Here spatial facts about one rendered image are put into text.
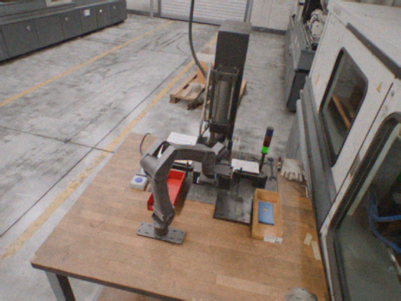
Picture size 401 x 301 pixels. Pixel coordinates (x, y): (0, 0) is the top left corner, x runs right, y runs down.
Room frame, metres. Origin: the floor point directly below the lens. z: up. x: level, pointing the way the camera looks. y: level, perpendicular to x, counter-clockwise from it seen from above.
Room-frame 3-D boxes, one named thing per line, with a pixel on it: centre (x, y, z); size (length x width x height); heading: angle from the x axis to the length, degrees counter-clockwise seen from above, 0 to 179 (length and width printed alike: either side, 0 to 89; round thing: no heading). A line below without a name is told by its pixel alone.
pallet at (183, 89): (4.38, -0.05, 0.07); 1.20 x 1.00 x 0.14; 166
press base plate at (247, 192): (1.22, -0.11, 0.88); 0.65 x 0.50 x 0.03; 83
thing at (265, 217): (0.93, -0.33, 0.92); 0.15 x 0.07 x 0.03; 174
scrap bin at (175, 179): (1.00, 0.15, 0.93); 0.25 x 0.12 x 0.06; 173
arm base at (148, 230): (0.76, 0.14, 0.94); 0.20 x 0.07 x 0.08; 83
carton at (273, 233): (0.90, -0.33, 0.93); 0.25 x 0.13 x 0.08; 173
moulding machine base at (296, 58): (6.57, -2.19, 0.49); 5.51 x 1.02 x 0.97; 169
